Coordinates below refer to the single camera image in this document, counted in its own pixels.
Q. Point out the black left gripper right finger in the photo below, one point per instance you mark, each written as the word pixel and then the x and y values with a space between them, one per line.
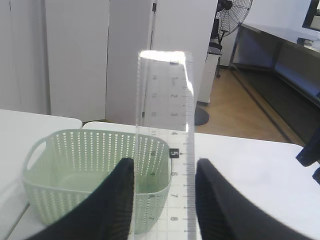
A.
pixel 225 214

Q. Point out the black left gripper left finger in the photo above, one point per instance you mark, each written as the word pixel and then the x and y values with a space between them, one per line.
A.
pixel 105 215

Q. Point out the black standing floor fan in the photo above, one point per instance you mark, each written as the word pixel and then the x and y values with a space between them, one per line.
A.
pixel 229 15

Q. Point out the steel workbench background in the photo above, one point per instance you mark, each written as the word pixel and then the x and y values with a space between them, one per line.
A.
pixel 280 69

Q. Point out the green woven plastic basket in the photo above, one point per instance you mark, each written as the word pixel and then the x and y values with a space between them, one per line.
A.
pixel 63 168

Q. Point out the clear plastic ruler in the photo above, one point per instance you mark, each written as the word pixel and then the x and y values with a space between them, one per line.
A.
pixel 165 109

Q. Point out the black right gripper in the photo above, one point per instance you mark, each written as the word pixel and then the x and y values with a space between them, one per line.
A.
pixel 310 154

